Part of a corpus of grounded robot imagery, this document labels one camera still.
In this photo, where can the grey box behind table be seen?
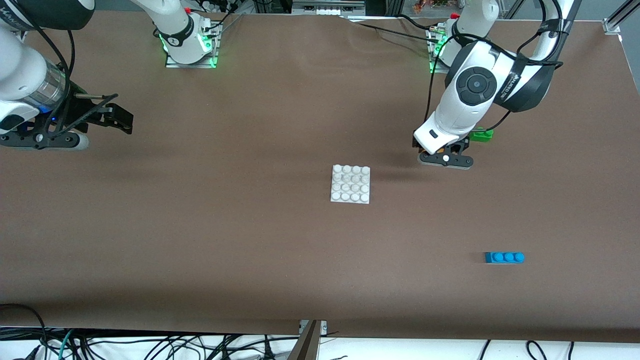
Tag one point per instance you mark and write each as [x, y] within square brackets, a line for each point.
[327, 7]

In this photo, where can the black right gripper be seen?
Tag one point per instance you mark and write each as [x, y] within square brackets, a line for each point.
[80, 116]

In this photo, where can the aluminium profile beam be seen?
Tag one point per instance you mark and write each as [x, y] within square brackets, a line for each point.
[306, 345]

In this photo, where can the aluminium frame post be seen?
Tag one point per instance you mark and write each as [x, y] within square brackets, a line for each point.
[394, 7]

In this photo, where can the brown table cover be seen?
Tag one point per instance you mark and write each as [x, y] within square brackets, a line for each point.
[250, 260]

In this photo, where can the aluminium frame corner bracket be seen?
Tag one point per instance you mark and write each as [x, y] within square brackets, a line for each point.
[612, 25]

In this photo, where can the white studded base plate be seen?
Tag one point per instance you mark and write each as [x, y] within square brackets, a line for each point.
[350, 184]

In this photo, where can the small metal table bracket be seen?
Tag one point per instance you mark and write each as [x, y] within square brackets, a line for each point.
[324, 326]

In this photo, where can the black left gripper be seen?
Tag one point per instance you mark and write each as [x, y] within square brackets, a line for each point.
[458, 147]

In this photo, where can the colourful background item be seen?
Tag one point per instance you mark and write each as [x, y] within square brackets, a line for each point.
[432, 5]

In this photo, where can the green two-stud block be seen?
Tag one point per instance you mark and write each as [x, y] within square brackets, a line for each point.
[485, 136]

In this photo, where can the blue three-stud block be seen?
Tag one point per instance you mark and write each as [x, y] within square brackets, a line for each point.
[504, 257]

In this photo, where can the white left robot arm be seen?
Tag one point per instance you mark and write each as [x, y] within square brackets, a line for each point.
[475, 85]

